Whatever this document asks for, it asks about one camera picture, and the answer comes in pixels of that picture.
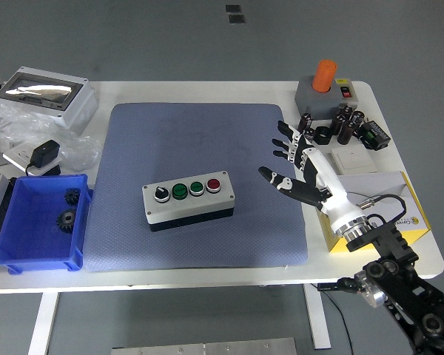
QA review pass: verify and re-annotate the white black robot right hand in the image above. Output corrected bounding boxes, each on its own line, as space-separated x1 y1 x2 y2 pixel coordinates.
258 120 366 234

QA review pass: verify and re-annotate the grey four-button control box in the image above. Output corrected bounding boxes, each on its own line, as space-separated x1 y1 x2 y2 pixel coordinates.
141 170 236 233

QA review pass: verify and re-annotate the yellow and white cardboard box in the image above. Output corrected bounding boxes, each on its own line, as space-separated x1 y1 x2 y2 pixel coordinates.
317 171 432 254

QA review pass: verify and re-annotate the black hex nut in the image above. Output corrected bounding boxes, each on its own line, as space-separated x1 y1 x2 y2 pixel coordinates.
313 126 333 146

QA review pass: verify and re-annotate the black terminal module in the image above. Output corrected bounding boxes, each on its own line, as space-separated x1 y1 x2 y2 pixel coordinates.
357 120 392 151

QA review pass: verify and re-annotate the grey block base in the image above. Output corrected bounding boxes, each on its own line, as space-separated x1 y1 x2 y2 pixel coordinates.
294 75 345 121

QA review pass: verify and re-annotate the orange cylinder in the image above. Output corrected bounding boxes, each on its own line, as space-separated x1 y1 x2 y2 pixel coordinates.
312 59 338 93

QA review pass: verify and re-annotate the white table leg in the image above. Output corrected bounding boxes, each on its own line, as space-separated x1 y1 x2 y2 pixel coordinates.
303 284 332 351
27 291 60 355

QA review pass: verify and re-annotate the grey-blue textured mat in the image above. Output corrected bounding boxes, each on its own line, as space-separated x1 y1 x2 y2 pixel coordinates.
83 102 309 273

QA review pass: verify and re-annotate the grey metal plate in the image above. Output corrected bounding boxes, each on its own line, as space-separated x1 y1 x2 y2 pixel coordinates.
110 337 299 355

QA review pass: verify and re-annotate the clear plastic bag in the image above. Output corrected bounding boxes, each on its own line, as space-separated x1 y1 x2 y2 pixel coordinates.
0 103 103 173

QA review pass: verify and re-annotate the small black gear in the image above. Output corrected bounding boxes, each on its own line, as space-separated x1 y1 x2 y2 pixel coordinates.
64 187 81 206

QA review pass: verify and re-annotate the large black gear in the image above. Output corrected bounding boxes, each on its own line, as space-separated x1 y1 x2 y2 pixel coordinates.
55 208 78 234

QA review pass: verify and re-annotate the black power adapter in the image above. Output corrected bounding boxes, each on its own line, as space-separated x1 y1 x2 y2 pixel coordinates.
24 139 62 177

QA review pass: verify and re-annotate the blue plastic bin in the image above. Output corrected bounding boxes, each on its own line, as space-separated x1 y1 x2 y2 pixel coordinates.
0 173 94 275

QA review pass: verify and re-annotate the white wall switch plate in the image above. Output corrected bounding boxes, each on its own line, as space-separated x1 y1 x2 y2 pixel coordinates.
329 143 378 175

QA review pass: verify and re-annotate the white rocker switch box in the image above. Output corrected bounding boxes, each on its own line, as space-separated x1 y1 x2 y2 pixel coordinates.
334 78 358 103

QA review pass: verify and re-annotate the black cable under table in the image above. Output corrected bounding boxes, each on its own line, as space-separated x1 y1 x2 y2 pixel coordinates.
320 290 356 355

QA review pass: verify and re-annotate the grey enclosure with clear window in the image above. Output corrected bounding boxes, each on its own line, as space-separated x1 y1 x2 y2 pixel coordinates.
0 66 99 137

